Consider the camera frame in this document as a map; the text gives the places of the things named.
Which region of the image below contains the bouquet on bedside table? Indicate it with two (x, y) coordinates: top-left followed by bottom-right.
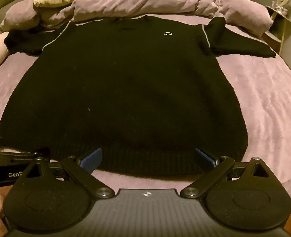
(271, 0), (290, 17)

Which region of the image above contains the purple pillow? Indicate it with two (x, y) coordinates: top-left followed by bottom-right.
(0, 0), (40, 32)

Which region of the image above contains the gold bedside table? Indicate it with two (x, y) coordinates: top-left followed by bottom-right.
(261, 5), (291, 55)

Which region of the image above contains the black knit sweater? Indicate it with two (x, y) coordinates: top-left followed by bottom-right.
(0, 16), (276, 176)

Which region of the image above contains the purple duvet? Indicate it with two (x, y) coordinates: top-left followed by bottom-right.
(37, 0), (273, 36)

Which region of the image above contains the purple bed sheet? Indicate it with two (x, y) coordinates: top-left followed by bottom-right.
(0, 53), (291, 196)

